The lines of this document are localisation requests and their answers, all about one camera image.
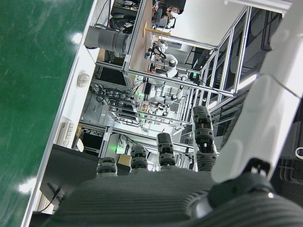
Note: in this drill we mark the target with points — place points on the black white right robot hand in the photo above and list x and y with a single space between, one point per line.
142 201

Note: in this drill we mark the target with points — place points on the black monitor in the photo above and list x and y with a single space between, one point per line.
71 165

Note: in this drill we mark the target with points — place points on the white computer keyboard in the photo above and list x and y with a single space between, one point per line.
65 134

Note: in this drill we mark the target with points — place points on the green conveyor belt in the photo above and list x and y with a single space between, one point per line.
28 94
49 151

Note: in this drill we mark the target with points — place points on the white humanoid robot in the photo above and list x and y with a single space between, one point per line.
171 62

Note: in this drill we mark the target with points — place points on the brown wooden board table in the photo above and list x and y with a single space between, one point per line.
142 47

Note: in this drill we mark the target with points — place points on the grey cylinder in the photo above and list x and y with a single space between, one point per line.
106 39

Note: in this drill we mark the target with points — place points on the wooden peg stand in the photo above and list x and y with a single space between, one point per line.
144 28

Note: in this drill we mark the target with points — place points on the person with dark hair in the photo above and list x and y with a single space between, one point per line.
174 10

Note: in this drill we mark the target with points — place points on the aluminium frame cage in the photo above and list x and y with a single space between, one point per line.
213 89

